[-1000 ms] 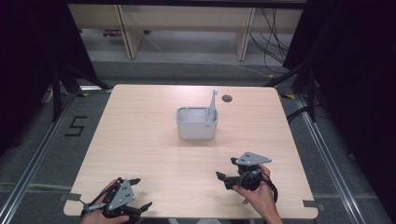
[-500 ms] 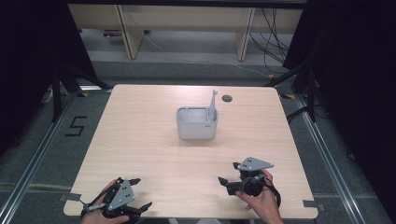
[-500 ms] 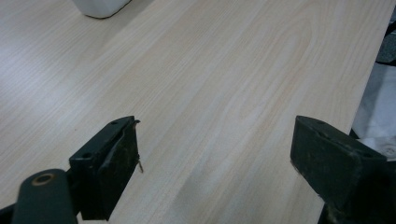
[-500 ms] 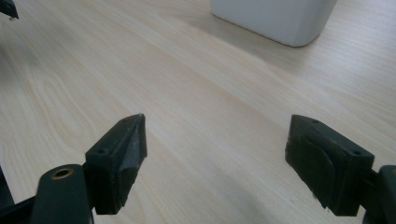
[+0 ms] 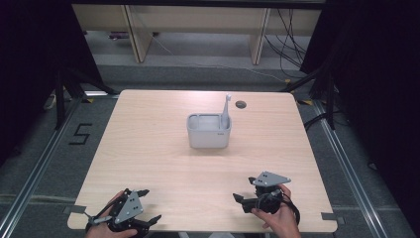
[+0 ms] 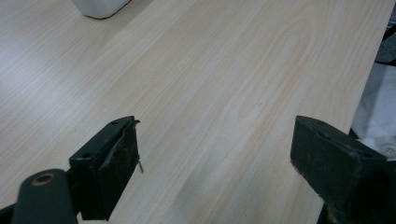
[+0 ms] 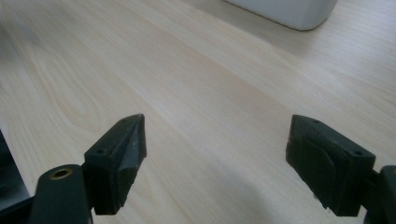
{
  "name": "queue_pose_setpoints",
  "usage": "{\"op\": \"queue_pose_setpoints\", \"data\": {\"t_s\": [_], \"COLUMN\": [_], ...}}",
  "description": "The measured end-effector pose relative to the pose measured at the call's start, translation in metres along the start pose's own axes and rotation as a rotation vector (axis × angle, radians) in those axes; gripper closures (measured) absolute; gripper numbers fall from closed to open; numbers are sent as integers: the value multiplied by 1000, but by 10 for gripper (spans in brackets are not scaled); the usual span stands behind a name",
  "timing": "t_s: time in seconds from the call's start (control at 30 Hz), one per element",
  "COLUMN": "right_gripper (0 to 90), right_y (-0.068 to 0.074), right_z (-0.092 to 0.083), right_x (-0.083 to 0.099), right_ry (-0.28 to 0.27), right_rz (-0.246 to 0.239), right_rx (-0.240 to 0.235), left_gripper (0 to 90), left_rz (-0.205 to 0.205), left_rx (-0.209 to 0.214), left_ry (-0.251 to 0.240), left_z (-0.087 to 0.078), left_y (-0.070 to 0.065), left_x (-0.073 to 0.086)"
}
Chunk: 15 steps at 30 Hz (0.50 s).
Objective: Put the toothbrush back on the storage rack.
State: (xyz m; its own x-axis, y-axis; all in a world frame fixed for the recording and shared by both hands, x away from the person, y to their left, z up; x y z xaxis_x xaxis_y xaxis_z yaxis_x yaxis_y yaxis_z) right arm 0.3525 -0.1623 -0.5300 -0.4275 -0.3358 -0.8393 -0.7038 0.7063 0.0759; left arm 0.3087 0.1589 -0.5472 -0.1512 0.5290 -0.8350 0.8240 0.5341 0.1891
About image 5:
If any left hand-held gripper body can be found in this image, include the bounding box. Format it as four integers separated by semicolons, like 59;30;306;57
88;187;152;238

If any grey plastic toothbrush holder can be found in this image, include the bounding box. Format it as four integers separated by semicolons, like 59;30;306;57
185;112;233;150

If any black curtain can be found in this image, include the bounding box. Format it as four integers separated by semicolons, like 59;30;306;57
0;0;104;168
299;0;420;229

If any bundle of black cables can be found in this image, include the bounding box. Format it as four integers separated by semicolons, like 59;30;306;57
263;8;309;79

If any person's right hand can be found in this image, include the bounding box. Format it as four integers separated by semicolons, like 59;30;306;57
251;183;302;238

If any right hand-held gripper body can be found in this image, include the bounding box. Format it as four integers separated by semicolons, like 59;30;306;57
252;170;292;214

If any grey tape piece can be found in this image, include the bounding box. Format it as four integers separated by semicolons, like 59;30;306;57
320;211;347;226
62;204;88;215

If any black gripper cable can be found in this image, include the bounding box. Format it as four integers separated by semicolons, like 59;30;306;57
280;192;302;226

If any light wooden desk frame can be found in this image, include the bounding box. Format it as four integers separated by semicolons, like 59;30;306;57
71;3;323;65

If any white electric toothbrush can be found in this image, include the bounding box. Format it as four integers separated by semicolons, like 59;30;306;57
220;93;233;130

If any black metal stand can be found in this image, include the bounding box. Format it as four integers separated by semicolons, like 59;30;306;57
279;62;338;131
53;64;119;131

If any metal floor rail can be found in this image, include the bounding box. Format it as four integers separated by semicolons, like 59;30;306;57
0;96;84;238
312;98;391;238

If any black floor cable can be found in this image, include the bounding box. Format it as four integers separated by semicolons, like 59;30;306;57
303;111;352;131

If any person's left hand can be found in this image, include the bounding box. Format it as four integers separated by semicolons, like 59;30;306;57
85;190;139;238

